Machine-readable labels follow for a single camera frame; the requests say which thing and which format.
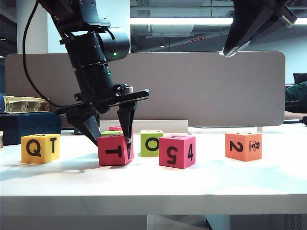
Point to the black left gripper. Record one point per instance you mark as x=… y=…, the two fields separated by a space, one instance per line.
x=103 y=100

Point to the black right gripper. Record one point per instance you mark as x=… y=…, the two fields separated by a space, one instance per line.
x=280 y=9

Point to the pink block 8 and R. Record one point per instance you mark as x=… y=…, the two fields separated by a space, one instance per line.
x=115 y=128

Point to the pink block letter T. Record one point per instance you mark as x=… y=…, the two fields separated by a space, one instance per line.
x=108 y=160

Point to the pink block number 5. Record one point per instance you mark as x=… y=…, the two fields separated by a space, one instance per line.
x=165 y=141

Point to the yellow block letter Q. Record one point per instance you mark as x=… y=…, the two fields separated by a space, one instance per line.
x=36 y=159

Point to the orange block number 2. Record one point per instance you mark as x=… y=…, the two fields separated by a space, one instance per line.
x=242 y=155

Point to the lime green block letter O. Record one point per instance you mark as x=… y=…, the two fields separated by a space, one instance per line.
x=142 y=153

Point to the lime green foam block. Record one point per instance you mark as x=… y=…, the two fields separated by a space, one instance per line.
x=108 y=133

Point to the red ceiling sign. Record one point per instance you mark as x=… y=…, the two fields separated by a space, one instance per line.
x=197 y=39

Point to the black office chair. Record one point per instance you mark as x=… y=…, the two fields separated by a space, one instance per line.
x=299 y=77

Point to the dark blue case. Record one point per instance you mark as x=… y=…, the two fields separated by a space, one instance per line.
x=31 y=127

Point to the gold ornate box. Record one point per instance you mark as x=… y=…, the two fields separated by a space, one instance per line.
x=24 y=105

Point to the person in dark green shirt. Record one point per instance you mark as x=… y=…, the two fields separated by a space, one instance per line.
x=297 y=95

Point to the white ceiling light strip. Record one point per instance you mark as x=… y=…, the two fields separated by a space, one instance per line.
x=168 y=21

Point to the brown desk divider panel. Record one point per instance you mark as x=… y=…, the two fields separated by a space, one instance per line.
x=192 y=83

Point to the small blue box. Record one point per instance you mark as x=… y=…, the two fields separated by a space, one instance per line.
x=2 y=105

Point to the beige object with dark band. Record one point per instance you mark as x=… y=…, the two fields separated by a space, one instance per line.
x=1 y=141

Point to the white divider foot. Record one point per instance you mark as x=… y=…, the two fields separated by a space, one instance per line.
x=260 y=129

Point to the small black object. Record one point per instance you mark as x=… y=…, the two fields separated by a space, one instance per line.
x=305 y=121

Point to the grey vented cabinet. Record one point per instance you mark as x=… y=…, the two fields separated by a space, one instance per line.
x=263 y=222

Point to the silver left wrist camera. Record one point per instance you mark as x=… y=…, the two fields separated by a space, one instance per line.
x=129 y=90

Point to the grey ceiling air duct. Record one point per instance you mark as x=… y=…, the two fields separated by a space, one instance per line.
x=168 y=30

